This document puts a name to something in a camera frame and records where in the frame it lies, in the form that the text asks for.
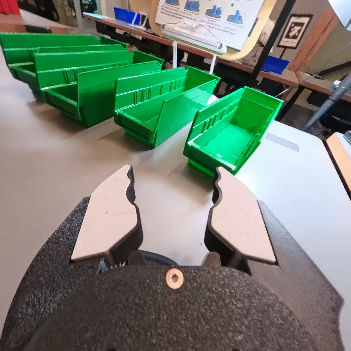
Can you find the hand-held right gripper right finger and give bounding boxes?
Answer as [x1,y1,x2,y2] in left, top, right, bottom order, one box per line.
[204,167,277,265]

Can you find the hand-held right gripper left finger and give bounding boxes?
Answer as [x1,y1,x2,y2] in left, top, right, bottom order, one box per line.
[71,165,144,265]

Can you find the green plastic bin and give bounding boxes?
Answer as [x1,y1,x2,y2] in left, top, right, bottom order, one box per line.
[113,66,221,149]
[0,32,129,92]
[33,49,165,128]
[183,86,284,176]

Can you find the grey desk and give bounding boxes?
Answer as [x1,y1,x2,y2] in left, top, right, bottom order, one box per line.
[0,51,351,329]

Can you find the wood-edged neighbouring desk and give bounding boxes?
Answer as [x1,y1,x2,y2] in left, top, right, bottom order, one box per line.
[326,132,351,199]

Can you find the wood-edged side desk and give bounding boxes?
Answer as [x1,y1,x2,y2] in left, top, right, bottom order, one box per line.
[0,8,76,35]

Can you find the grey metal pole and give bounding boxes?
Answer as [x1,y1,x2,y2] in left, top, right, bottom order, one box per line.
[303,80,351,133]

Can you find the blue plastic bin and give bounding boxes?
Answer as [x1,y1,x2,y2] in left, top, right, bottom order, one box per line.
[261,55,290,75]
[113,7,141,26]

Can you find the wooden partition panel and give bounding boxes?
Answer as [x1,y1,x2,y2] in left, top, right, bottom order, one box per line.
[288,7,339,73]

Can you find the black white marker sign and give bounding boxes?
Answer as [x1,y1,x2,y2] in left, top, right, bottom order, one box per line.
[276,13,314,50]

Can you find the small white stand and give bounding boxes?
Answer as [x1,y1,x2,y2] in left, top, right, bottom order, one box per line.
[129,11,150,28]

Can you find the printed instruction sheet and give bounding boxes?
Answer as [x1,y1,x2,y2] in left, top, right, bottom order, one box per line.
[155,0,266,52]

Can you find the small wooden clipboard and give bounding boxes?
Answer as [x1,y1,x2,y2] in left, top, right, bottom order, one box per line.
[128,0,162,30]

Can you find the white board panel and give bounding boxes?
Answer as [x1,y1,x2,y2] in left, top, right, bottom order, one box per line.
[328,0,351,28]

